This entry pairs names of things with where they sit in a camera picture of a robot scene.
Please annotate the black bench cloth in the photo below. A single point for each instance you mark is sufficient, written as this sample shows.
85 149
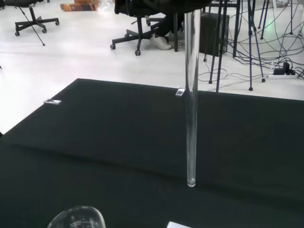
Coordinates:
118 142

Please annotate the black tripod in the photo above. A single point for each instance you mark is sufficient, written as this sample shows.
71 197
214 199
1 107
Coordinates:
264 19
249 47

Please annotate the white test tube rack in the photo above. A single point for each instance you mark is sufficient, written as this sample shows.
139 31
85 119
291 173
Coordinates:
178 225

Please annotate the white power strip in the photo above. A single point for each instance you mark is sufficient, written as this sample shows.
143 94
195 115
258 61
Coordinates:
281 76

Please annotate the thin black pole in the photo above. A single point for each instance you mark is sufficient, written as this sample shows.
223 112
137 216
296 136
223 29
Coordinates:
33 27

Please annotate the black office chair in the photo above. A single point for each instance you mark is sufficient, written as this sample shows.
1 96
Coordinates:
33 20
139 33

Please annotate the black computer tower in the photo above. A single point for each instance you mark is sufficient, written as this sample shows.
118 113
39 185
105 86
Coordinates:
209 35

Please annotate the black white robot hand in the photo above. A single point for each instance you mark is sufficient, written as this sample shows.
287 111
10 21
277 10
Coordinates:
185 4

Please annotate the clear glass beaker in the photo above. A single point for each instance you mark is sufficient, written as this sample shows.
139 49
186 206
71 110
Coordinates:
71 217

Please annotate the brown cardboard box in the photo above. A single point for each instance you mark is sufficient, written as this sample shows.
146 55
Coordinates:
78 7

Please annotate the black power adapter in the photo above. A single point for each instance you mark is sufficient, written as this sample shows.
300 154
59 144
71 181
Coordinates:
283 69

